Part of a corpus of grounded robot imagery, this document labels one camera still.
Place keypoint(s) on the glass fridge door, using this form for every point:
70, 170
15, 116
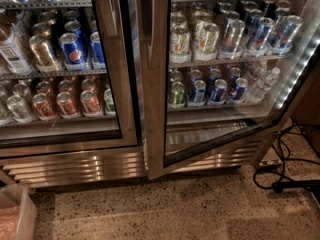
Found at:
52, 18
175, 135

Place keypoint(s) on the stainless fridge bottom grille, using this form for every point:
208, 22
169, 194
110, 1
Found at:
103, 165

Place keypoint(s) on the green soda can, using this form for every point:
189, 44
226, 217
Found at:
176, 98

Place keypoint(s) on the blue Pepsi can lower left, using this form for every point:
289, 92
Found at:
197, 93

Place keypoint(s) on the blue pepsi can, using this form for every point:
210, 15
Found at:
197, 93
238, 90
74, 51
218, 92

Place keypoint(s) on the blue Pepsi can lower middle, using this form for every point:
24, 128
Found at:
218, 92

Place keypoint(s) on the red soda can right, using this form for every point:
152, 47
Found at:
90, 103

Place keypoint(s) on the red soda can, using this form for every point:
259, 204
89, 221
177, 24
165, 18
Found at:
67, 105
90, 103
44, 106

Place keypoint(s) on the blue Pepsi can edge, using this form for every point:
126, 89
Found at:
97, 51

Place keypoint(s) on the blue Pepsi can lower right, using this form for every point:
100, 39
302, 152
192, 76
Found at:
238, 90

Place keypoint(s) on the Mountain Dew can right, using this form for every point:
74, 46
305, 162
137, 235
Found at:
206, 43

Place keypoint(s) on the red soda can middle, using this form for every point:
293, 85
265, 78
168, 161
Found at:
67, 105

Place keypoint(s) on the silver blue energy can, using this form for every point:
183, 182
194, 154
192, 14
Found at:
230, 47

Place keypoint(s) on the clear water bottle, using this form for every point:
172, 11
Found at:
260, 88

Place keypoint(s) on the blue Pepsi can front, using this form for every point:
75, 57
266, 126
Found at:
74, 51

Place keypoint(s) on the red soda can left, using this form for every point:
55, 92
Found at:
44, 106

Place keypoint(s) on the gold soda can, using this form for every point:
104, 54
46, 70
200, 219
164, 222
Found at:
46, 59

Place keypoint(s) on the silver can lower left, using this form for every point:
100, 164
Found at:
20, 109

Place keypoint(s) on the clear labelled bottle left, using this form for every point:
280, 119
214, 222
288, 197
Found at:
17, 56

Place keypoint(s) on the clear plastic storage bin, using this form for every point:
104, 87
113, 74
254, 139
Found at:
17, 213

